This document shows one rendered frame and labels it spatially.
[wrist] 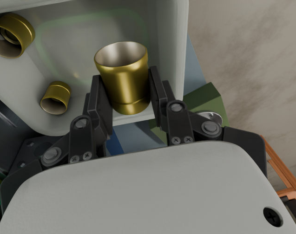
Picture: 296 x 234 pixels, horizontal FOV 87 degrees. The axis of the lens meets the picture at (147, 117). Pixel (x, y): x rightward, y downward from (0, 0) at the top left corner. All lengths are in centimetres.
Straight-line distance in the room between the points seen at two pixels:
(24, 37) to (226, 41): 139
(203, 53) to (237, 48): 28
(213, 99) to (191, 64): 13
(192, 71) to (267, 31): 119
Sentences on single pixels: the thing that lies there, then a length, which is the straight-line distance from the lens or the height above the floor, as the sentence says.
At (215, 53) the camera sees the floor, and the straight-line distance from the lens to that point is 150.
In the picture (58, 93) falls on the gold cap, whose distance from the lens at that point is 27.
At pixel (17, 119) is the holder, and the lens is 34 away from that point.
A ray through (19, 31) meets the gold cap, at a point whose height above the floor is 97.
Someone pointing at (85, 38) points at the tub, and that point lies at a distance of 25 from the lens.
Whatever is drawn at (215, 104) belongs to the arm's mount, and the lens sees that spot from 57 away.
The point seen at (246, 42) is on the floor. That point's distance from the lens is 161.
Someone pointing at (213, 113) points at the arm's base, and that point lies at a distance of 58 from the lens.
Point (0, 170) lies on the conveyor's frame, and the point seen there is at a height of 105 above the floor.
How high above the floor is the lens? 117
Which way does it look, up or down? 43 degrees down
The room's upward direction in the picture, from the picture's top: 169 degrees clockwise
